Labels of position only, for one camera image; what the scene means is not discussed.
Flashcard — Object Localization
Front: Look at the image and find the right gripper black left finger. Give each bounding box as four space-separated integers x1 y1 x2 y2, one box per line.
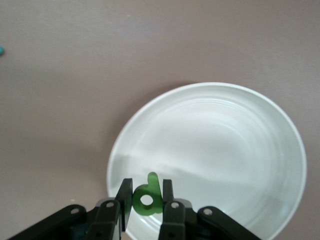
9 177 133 240

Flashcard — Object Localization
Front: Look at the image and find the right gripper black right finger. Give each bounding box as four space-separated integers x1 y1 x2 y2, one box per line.
159 178 261 240

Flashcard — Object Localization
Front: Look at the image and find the green foam letter p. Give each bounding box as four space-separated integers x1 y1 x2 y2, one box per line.
132 172 163 217

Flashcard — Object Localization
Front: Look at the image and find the beige round plate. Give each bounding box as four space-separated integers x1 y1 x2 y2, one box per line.
106 81 308 240

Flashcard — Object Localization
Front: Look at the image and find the brown table cover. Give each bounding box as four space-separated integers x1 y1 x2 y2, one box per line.
0 0 320 240

